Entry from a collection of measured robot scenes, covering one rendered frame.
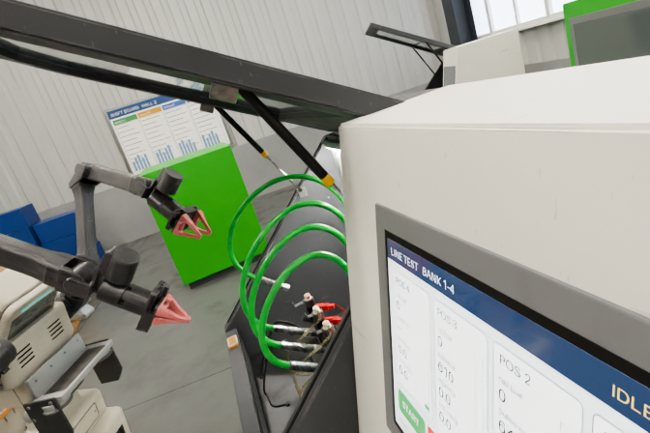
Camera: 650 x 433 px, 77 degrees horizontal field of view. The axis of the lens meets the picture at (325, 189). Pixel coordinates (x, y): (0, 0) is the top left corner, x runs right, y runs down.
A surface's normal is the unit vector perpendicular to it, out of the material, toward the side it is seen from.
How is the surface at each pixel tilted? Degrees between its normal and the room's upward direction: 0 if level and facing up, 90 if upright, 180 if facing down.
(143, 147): 90
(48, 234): 90
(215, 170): 90
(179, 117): 90
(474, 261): 76
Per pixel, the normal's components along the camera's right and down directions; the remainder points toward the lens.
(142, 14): 0.19, 0.20
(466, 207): -0.95, 0.13
